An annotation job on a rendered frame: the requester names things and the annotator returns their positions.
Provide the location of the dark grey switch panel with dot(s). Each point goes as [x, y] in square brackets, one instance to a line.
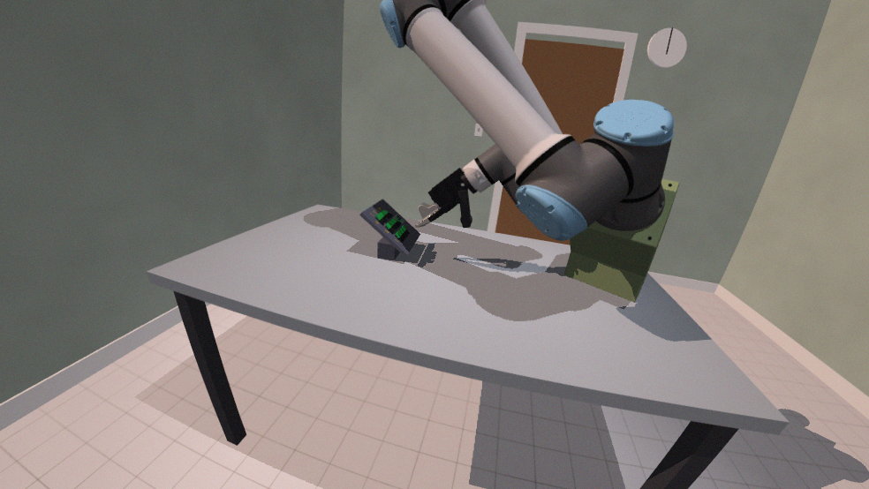
[401, 237]

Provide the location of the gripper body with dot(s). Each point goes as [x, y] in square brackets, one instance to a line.
[448, 195]

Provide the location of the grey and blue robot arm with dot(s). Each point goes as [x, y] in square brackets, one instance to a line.
[570, 185]

